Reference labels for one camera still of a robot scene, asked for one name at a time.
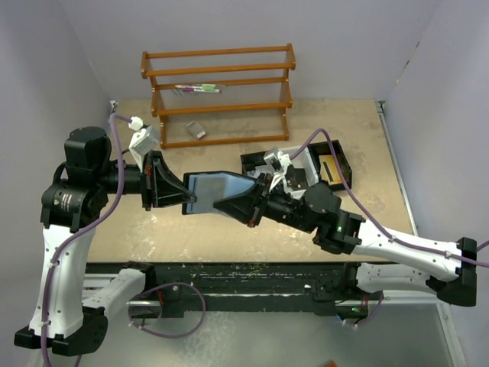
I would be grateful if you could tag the black bin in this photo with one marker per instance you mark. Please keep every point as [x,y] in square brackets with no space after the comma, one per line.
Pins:
[253,165]
[341,162]

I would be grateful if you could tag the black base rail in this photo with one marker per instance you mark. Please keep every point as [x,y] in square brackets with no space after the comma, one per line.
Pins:
[322,288]

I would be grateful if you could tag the wooden three-tier rack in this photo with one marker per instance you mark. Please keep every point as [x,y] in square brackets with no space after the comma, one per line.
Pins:
[163,113]

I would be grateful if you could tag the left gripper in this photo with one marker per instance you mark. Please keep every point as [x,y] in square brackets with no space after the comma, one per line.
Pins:
[156,175]

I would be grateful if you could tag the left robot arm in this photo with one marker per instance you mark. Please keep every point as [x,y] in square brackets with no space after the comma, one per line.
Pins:
[64,322]

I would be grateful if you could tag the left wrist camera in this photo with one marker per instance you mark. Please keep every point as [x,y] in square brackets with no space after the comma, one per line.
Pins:
[144,139]

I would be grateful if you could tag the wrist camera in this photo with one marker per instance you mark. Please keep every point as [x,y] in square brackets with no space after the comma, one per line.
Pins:
[144,139]
[279,162]

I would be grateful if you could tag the black left bin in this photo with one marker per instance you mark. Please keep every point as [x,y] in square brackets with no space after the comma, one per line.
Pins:
[253,165]

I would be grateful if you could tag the black right bin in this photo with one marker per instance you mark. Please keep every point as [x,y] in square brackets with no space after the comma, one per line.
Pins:
[341,162]

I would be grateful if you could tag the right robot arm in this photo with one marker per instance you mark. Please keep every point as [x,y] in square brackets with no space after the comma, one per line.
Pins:
[446,269]

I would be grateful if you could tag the white middle bin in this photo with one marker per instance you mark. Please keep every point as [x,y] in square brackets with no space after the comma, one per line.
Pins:
[303,160]

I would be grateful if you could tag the dark credit card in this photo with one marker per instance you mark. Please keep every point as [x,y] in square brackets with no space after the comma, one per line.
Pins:
[296,178]

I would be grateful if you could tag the coloured pens on rack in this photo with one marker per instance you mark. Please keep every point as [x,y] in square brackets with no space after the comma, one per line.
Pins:
[203,88]

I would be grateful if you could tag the small grey box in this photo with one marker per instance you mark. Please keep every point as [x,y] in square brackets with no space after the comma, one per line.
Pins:
[196,130]

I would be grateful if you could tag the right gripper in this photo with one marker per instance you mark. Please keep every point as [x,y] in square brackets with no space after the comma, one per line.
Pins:
[241,206]

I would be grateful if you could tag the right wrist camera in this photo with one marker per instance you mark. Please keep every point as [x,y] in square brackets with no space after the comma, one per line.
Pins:
[279,162]

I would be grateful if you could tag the wooden block in bin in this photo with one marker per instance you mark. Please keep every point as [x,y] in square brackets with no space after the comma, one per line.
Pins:
[328,170]

